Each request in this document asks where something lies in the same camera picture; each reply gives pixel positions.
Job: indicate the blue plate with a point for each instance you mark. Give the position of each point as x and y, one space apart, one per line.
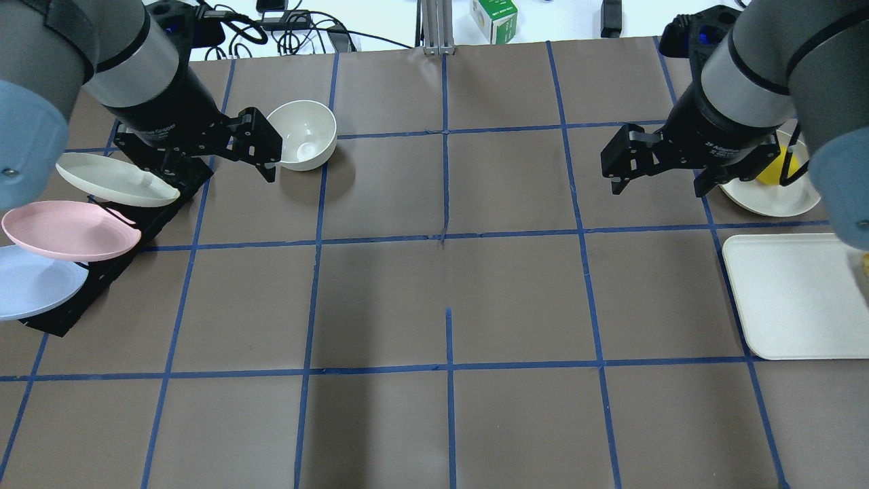
31 284

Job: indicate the green white box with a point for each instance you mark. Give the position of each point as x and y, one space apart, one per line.
497 20

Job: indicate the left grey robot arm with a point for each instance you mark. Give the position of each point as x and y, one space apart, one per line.
137 69

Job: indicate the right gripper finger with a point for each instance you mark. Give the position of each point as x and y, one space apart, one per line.
628 154
618 184

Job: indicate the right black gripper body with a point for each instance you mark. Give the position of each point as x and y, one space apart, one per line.
721 130

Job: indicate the cream bowl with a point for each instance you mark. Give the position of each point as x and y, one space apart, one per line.
309 134

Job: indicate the aluminium frame post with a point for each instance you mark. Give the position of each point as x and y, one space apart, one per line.
434 30

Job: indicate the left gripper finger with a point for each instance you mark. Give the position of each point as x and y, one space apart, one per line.
267 169
254 139

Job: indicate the black dish rack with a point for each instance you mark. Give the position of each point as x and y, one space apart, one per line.
182 168

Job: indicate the cream plate in rack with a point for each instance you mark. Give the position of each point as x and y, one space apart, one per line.
116 181

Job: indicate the yellow lemon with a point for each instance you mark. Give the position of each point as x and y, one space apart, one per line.
784 164

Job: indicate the cream rectangular tray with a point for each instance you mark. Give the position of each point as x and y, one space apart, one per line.
799 296

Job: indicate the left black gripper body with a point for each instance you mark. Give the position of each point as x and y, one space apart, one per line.
165 111

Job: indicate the pink plate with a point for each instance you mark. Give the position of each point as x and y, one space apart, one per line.
71 231

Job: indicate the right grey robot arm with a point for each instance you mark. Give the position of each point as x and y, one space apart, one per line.
752 71

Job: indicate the cream plate with lemon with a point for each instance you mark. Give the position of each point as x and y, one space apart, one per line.
774 201

